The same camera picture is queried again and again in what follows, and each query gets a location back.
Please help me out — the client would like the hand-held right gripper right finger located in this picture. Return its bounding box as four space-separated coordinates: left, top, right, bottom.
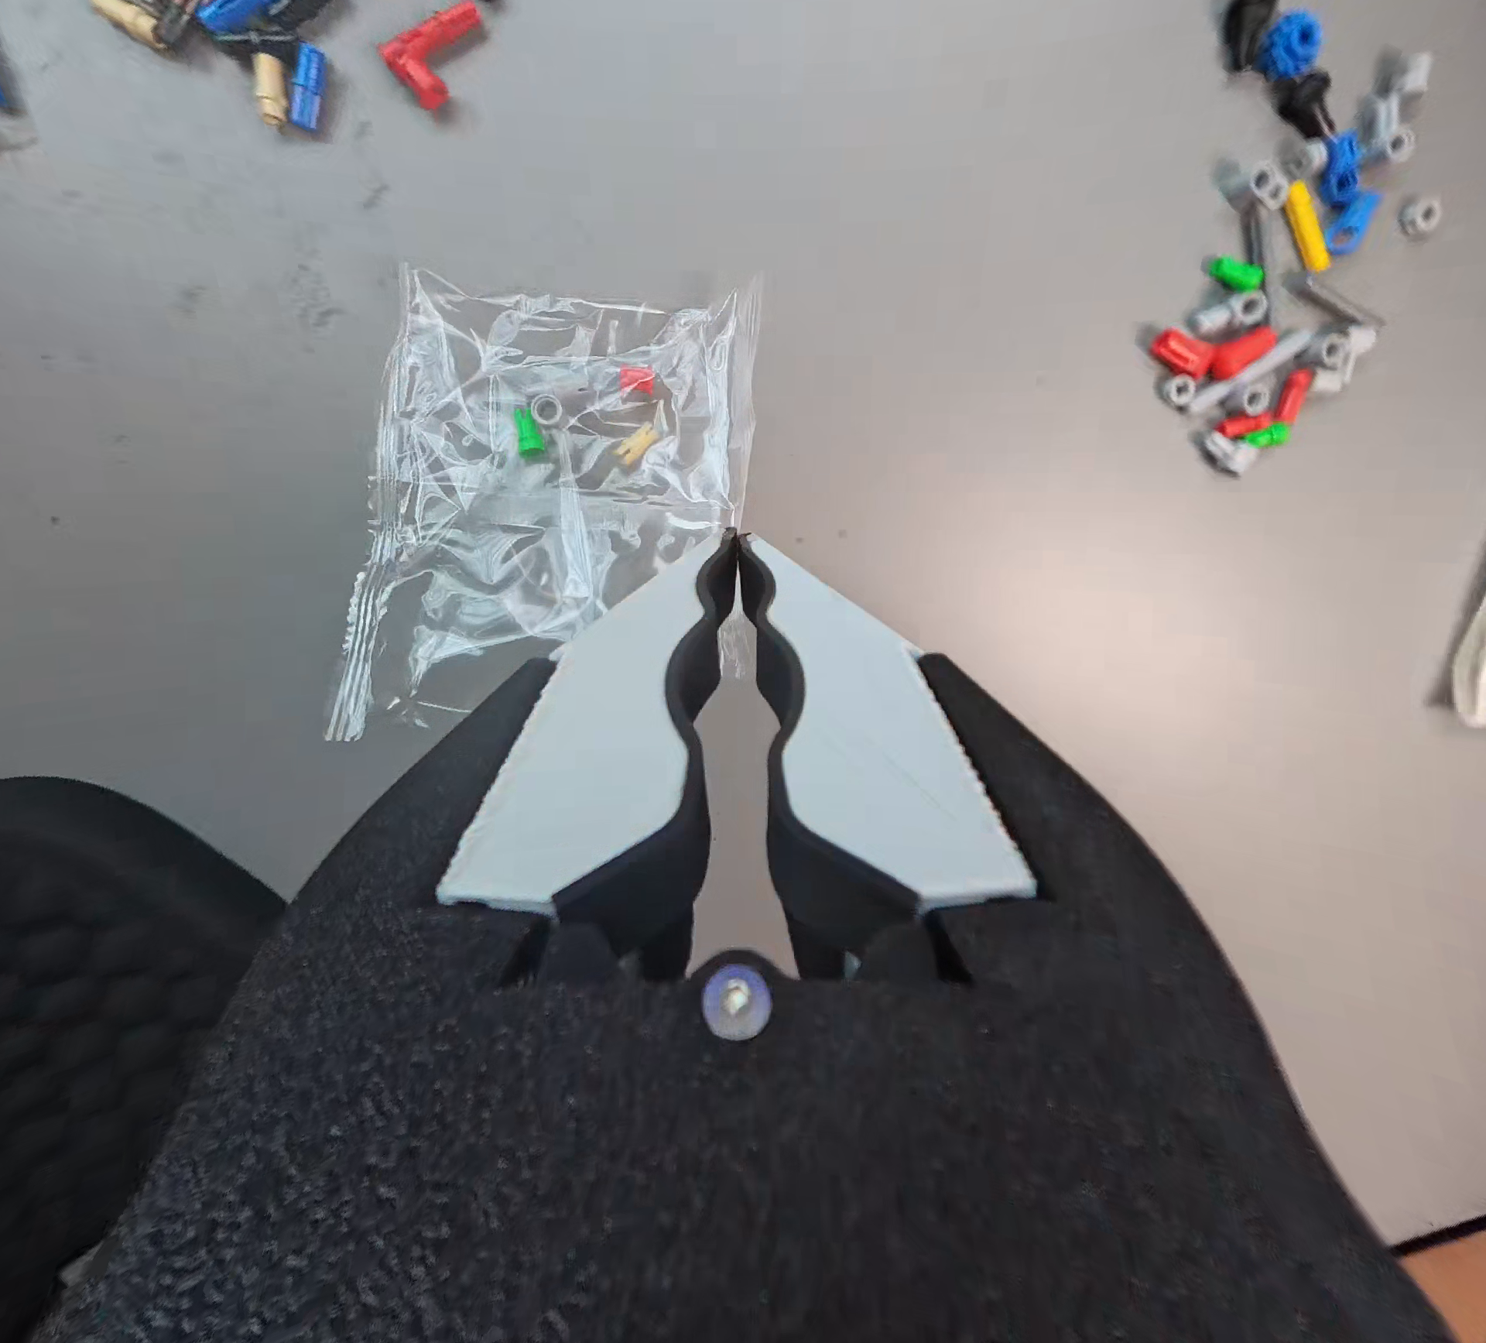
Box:
737 535 1036 984

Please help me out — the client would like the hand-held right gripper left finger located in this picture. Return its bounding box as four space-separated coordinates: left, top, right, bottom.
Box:
436 527 748 984

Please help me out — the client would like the small clear plastic bag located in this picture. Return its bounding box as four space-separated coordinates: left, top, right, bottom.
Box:
325 264 762 744

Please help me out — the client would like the pile of small mixed pieces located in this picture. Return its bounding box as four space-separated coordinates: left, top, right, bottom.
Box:
1146 0 1445 480

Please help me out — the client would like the red angled pin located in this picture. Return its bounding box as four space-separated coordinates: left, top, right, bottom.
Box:
379 0 483 111

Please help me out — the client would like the grey desk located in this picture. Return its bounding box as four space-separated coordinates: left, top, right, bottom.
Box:
0 0 1486 1252

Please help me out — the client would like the black mesh chair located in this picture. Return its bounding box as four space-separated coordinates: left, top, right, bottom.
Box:
0 775 291 1343

